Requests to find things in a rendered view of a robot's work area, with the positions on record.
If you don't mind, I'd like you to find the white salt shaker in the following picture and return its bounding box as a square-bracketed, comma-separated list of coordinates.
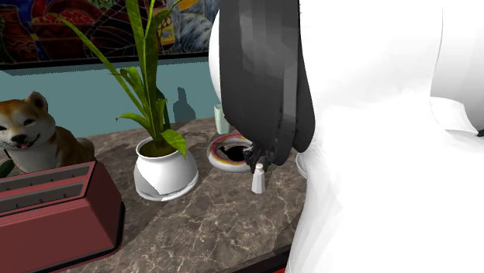
[251, 162, 267, 195]

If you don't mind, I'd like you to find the white bowl with pink rim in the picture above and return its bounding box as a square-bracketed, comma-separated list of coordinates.
[206, 133, 255, 174]

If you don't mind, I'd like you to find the pale green cup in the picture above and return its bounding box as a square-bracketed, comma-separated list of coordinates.
[213, 104, 231, 136]

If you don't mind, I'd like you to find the green plant in white pot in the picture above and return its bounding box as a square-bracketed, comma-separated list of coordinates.
[50, 0, 200, 202]

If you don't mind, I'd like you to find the red toaster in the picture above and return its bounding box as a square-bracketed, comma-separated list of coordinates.
[0, 161, 126, 273]

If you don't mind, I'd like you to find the brown and white dog figure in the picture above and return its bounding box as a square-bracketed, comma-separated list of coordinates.
[0, 91, 97, 175]

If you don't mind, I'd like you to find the colourful wall picture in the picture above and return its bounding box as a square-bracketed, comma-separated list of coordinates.
[0, 0, 222, 71]

